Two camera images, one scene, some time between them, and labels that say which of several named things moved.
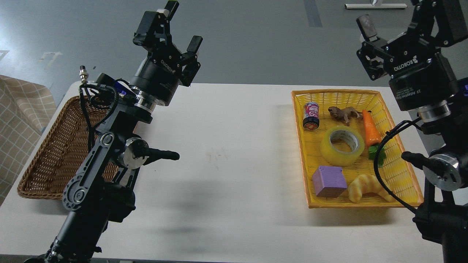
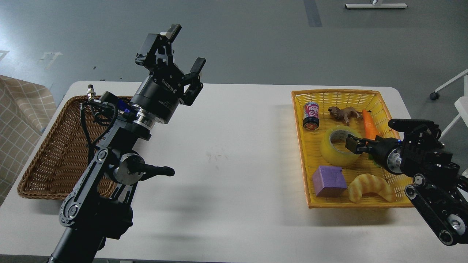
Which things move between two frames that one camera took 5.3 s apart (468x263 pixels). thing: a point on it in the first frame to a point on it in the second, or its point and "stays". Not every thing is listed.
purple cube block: (329, 181) stays
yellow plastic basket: (350, 151) stays
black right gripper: (422, 76) to (380, 149)
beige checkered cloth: (25, 106) stays
